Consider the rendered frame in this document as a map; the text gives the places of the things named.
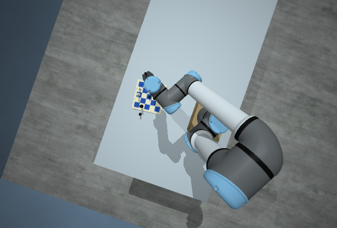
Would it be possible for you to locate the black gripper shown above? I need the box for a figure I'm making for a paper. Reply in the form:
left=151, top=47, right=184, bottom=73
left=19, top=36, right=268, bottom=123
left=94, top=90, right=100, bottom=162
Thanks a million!
left=142, top=71, right=154, bottom=81

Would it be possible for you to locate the blue and cream chessboard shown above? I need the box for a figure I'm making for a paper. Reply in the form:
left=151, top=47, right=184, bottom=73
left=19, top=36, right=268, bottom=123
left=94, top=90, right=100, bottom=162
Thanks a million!
left=132, top=79, right=162, bottom=114

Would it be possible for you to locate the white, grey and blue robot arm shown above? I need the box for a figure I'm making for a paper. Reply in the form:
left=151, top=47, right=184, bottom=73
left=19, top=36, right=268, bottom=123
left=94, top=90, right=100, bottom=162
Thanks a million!
left=144, top=70, right=283, bottom=209

